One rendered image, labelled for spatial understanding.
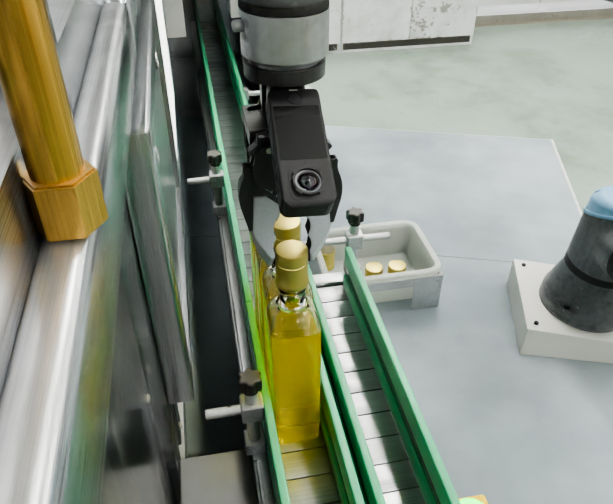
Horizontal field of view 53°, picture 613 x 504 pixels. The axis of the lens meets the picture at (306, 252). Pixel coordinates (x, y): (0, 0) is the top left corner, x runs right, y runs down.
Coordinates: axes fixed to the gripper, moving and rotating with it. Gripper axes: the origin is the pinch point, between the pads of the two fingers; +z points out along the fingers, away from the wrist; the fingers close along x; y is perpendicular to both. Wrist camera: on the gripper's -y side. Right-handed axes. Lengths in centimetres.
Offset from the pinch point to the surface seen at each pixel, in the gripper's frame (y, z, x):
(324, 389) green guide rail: -1.9, 19.1, -3.4
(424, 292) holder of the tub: 32, 37, -31
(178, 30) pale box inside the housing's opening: 125, 14, 9
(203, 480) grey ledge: -5.7, 27.6, 12.1
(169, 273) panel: -2.0, -1.3, 12.3
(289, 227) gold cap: 4.4, -0.6, -0.6
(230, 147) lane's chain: 80, 28, 0
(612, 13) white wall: 430, 111, -356
